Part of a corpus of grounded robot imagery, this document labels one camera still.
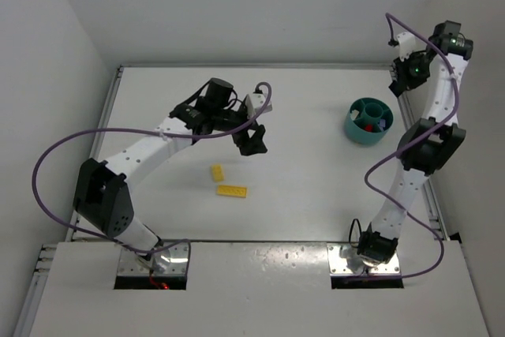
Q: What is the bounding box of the yellow lego slope brick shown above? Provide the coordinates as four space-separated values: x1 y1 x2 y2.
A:
210 164 225 182

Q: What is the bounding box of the yellow long lego plate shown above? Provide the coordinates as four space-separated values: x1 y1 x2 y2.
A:
216 185 248 198

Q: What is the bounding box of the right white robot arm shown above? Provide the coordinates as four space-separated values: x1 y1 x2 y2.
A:
357 21 473 266

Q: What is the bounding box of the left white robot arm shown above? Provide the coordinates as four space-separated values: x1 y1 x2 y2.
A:
73 77 272 256

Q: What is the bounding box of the teal round divided container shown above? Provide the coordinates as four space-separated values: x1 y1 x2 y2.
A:
343 98 394 146

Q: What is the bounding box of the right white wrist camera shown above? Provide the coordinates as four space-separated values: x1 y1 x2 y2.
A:
396 32 417 62

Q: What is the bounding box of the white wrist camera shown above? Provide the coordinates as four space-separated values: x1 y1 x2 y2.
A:
396 32 417 62
244 93 273 119

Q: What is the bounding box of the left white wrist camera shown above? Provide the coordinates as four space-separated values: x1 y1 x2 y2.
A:
244 93 273 119

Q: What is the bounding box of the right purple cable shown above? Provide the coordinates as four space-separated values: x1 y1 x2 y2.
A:
365 12 462 281

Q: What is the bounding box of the purple cable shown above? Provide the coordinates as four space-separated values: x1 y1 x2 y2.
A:
31 81 274 255
365 12 462 281

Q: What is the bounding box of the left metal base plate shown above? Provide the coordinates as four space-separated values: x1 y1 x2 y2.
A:
117 242 190 278

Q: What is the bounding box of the metal base plate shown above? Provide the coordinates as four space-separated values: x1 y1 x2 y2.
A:
327 243 402 277
117 242 190 278

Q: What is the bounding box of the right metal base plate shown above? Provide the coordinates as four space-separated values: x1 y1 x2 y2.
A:
327 243 402 277

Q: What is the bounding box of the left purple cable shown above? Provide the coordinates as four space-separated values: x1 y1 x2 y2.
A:
31 81 274 255

